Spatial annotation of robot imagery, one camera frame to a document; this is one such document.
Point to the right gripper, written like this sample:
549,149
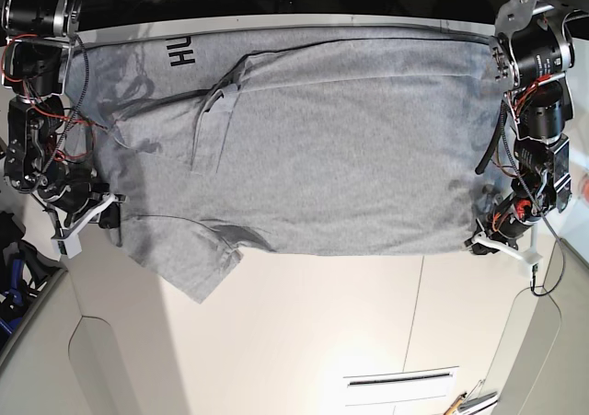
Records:
69,199

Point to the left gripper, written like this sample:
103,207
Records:
506,223

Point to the grey T-shirt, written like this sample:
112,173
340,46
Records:
329,142

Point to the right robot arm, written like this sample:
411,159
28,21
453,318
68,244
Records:
41,38

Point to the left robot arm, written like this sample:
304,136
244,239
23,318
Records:
533,50

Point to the blue and black equipment pile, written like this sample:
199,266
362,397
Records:
24,273

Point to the orange object at right edge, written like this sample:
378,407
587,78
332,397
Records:
583,191

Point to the white vent panel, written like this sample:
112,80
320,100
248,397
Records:
365,390

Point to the tools at bottom edge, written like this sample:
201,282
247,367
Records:
474,402

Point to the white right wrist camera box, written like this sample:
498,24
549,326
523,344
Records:
68,247

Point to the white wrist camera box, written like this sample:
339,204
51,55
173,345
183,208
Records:
68,247
531,262

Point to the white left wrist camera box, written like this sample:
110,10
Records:
531,262

